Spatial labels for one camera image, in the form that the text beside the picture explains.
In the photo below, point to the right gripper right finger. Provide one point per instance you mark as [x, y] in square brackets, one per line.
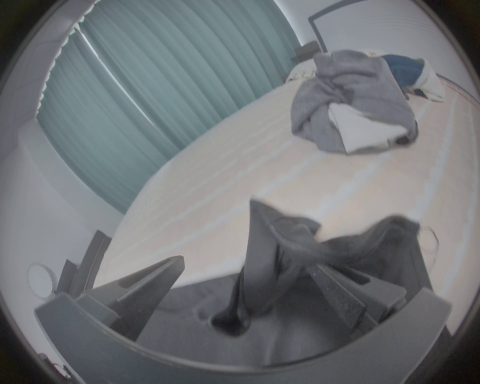
[348, 296]

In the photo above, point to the blue-green curtain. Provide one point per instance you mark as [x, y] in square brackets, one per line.
[101, 138]
[195, 63]

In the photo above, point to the bed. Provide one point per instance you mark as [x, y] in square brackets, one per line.
[232, 176]

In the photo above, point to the dark blue garment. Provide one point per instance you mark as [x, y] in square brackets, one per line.
[405, 71]

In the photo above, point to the grey bedside table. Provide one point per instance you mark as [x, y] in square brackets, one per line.
[307, 52]

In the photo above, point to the white printed pillow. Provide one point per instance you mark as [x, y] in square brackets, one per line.
[300, 73]

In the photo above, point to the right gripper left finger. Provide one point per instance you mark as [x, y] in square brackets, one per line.
[142, 296]

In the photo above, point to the round white mirror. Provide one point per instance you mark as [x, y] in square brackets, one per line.
[39, 280]

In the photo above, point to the grey garment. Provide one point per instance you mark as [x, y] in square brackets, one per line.
[356, 86]

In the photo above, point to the black chest of drawers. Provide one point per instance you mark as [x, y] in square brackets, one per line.
[93, 262]

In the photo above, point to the black T-shirt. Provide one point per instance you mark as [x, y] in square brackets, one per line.
[270, 255]

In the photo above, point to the white fleecy garment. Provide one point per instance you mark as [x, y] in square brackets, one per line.
[431, 84]

